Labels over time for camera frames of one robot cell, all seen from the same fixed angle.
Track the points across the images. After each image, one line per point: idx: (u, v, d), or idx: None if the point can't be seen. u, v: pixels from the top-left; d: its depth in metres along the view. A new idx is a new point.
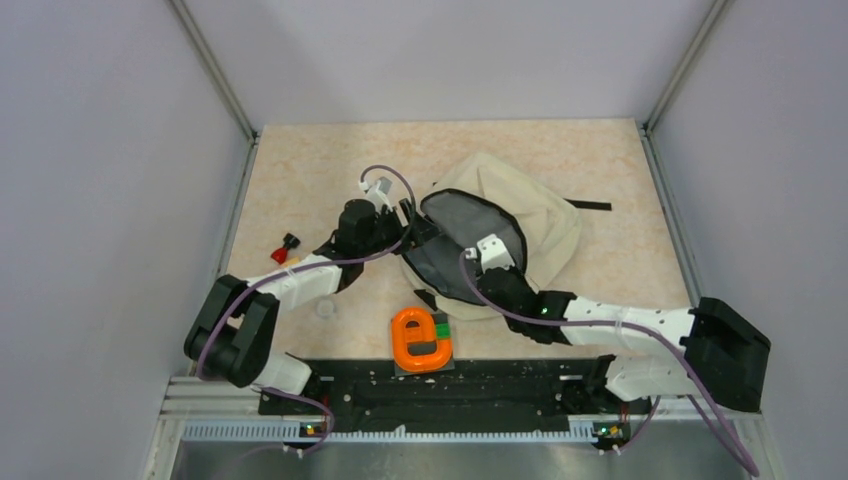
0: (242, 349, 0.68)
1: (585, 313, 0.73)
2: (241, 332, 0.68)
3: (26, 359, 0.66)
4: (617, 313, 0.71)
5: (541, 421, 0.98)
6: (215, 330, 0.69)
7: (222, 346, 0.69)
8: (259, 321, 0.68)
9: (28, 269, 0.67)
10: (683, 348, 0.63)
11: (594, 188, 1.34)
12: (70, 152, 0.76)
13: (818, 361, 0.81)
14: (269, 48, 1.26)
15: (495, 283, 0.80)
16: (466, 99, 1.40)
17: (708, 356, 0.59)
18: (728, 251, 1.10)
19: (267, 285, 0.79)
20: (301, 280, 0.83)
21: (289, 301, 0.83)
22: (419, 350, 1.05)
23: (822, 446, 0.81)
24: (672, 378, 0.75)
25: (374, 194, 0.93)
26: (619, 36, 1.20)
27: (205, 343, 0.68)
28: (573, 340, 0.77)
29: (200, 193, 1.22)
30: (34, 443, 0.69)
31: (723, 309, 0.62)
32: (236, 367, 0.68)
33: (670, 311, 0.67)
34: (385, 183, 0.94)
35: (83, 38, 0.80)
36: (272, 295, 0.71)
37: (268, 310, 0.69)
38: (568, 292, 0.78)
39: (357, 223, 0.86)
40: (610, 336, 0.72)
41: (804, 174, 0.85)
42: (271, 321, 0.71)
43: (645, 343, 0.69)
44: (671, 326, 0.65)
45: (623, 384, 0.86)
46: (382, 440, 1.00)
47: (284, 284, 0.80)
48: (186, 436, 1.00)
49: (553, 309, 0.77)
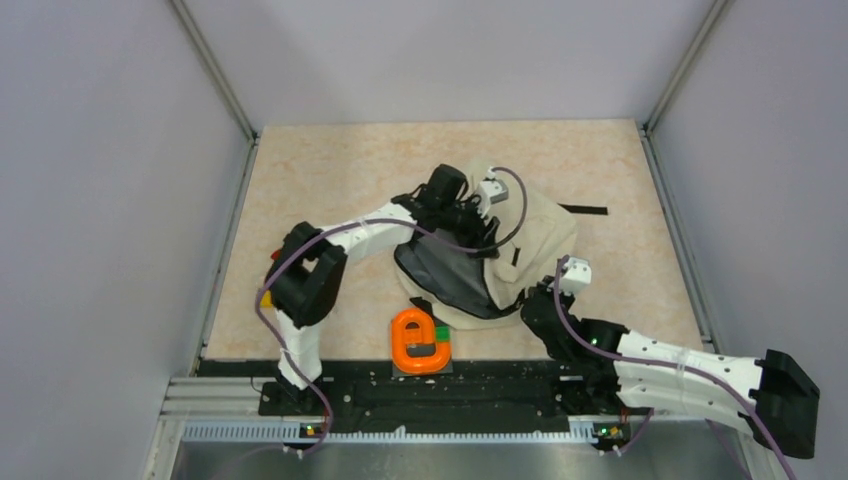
0: (308, 291, 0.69)
1: (641, 351, 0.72)
2: (309, 277, 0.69)
3: (24, 358, 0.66)
4: (679, 355, 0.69)
5: (541, 422, 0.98)
6: (286, 264, 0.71)
7: (289, 285, 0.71)
8: (324, 274, 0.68)
9: (27, 267, 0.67)
10: (753, 400, 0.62)
11: (594, 188, 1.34)
12: (68, 153, 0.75)
13: (817, 360, 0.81)
14: (269, 50, 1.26)
15: (542, 312, 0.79)
16: (466, 100, 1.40)
17: (780, 411, 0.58)
18: (729, 252, 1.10)
19: (338, 237, 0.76)
20: (372, 233, 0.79)
21: (358, 253, 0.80)
22: (418, 353, 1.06)
23: (818, 444, 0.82)
24: (712, 408, 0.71)
25: (486, 186, 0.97)
26: (620, 37, 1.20)
27: (275, 273, 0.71)
28: (623, 371, 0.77)
29: (200, 194, 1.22)
30: (35, 442, 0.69)
31: (791, 362, 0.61)
32: (302, 307, 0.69)
33: (737, 359, 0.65)
34: (500, 187, 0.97)
35: (82, 40, 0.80)
36: (342, 251, 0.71)
37: (334, 266, 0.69)
38: (620, 325, 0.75)
39: (450, 182, 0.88)
40: (668, 375, 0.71)
41: (803, 175, 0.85)
42: (339, 271, 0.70)
43: (705, 388, 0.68)
44: (738, 375, 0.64)
45: (640, 396, 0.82)
46: (382, 441, 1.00)
47: (356, 236, 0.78)
48: (186, 436, 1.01)
49: (602, 342, 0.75)
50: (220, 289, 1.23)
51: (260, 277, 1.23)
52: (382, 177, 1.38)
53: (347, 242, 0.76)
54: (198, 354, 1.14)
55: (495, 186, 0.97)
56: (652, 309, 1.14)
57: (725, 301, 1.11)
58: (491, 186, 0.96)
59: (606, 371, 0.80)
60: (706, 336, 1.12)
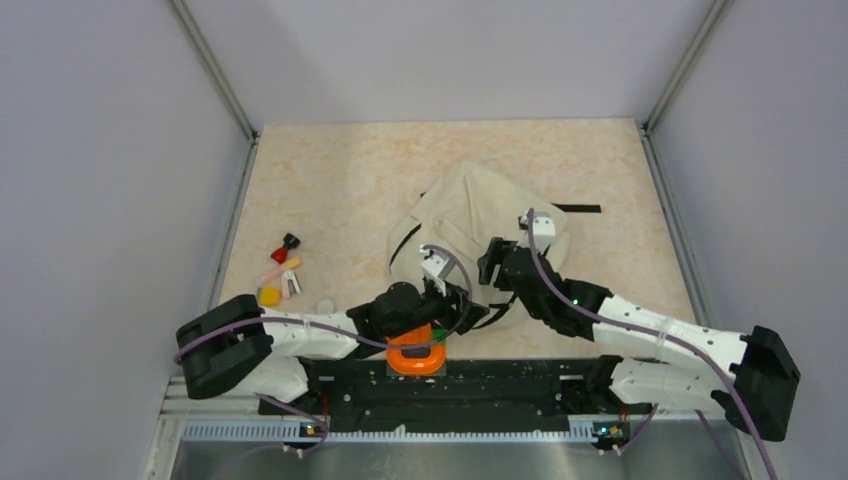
0: (212, 369, 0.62)
1: (623, 315, 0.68)
2: (221, 355, 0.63)
3: (25, 356, 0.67)
4: (662, 324, 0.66)
5: (541, 421, 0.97)
6: (208, 335, 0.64)
7: (201, 354, 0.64)
8: (239, 358, 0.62)
9: (27, 265, 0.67)
10: (732, 375, 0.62)
11: (594, 187, 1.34)
12: (67, 153, 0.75)
13: (817, 359, 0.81)
14: (268, 49, 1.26)
15: (522, 264, 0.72)
16: (466, 99, 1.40)
17: (758, 388, 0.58)
18: (729, 251, 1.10)
19: (274, 326, 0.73)
20: (309, 337, 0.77)
21: (285, 348, 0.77)
22: (416, 353, 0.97)
23: (806, 439, 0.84)
24: (689, 394, 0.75)
25: (428, 267, 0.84)
26: (619, 36, 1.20)
27: (194, 341, 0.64)
28: (601, 338, 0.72)
29: (200, 194, 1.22)
30: (35, 441, 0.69)
31: (776, 341, 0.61)
32: (196, 381, 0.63)
33: (720, 333, 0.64)
34: (442, 260, 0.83)
35: (82, 37, 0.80)
36: (271, 341, 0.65)
37: (254, 355, 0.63)
38: (604, 288, 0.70)
39: (389, 313, 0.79)
40: (647, 345, 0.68)
41: (803, 172, 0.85)
42: (256, 364, 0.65)
43: (684, 359, 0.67)
44: (721, 348, 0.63)
45: (629, 388, 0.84)
46: (381, 440, 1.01)
47: (291, 333, 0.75)
48: (185, 436, 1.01)
49: (585, 301, 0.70)
50: (220, 288, 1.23)
51: (260, 276, 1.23)
52: (382, 176, 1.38)
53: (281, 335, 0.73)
54: None
55: (436, 260, 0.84)
56: (652, 309, 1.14)
57: (725, 300, 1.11)
58: (431, 262, 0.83)
59: (584, 335, 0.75)
60: None
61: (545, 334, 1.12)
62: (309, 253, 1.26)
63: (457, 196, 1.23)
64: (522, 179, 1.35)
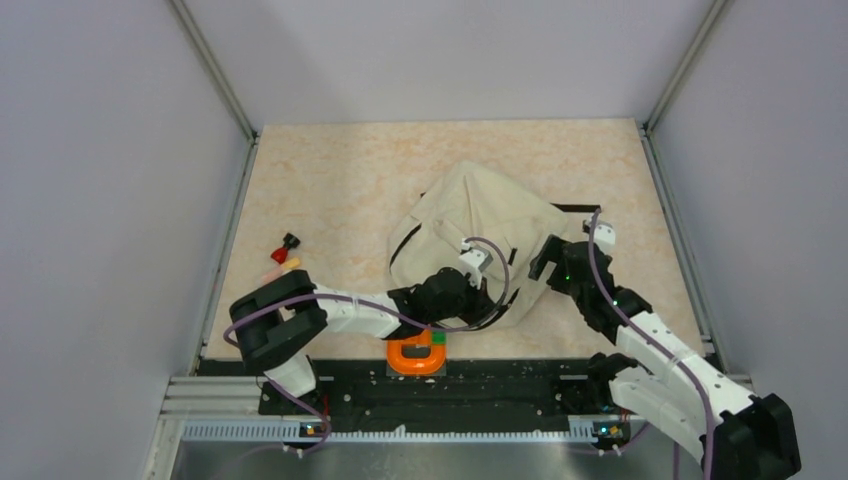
0: (269, 343, 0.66)
1: (650, 332, 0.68)
2: (278, 328, 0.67)
3: (25, 354, 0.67)
4: (681, 351, 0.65)
5: (541, 421, 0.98)
6: (262, 310, 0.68)
7: (258, 329, 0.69)
8: (298, 330, 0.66)
9: (26, 265, 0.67)
10: (720, 420, 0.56)
11: (594, 187, 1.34)
12: (66, 153, 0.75)
13: (817, 358, 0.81)
14: (269, 50, 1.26)
15: (580, 251, 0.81)
16: (466, 99, 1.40)
17: (738, 439, 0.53)
18: (729, 250, 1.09)
19: (327, 301, 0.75)
20: (358, 312, 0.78)
21: (336, 324, 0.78)
22: (418, 353, 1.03)
23: (806, 438, 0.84)
24: (680, 426, 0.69)
25: (467, 259, 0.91)
26: (619, 36, 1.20)
27: (247, 316, 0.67)
28: (621, 342, 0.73)
29: (199, 194, 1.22)
30: (34, 441, 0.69)
31: (785, 415, 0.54)
32: (253, 354, 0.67)
33: (734, 385, 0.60)
34: (481, 254, 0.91)
35: (82, 37, 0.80)
36: (325, 316, 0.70)
37: (311, 328, 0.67)
38: (647, 302, 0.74)
39: (440, 293, 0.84)
40: (659, 365, 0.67)
41: (803, 172, 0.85)
42: (310, 338, 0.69)
43: (685, 391, 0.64)
44: (724, 395, 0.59)
45: (625, 393, 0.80)
46: (381, 441, 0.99)
47: (342, 308, 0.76)
48: (185, 436, 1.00)
49: (625, 304, 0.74)
50: (220, 288, 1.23)
51: (260, 277, 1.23)
52: (382, 176, 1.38)
53: (333, 310, 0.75)
54: (198, 354, 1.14)
55: (476, 254, 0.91)
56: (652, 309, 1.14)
57: (724, 300, 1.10)
58: (472, 255, 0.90)
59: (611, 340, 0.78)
60: (705, 335, 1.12)
61: (546, 334, 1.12)
62: (309, 253, 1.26)
63: (457, 196, 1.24)
64: (522, 179, 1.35)
